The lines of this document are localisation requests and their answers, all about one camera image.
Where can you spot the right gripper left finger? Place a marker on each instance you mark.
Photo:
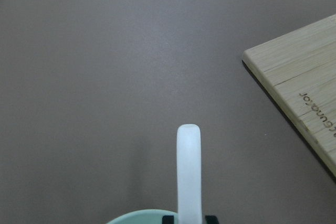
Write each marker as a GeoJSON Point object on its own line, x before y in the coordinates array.
{"type": "Point", "coordinates": [168, 219]}

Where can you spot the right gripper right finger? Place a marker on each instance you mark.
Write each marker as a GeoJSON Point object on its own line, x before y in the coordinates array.
{"type": "Point", "coordinates": [211, 219]}

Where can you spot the white ceramic spoon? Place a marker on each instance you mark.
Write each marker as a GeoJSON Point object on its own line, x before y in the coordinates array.
{"type": "Point", "coordinates": [189, 179]}

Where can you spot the mint green ceramic bowl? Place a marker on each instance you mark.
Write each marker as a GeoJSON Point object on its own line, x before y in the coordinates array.
{"type": "Point", "coordinates": [145, 216]}

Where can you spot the bamboo cutting board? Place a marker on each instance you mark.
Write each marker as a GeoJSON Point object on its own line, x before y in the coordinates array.
{"type": "Point", "coordinates": [298, 71]}

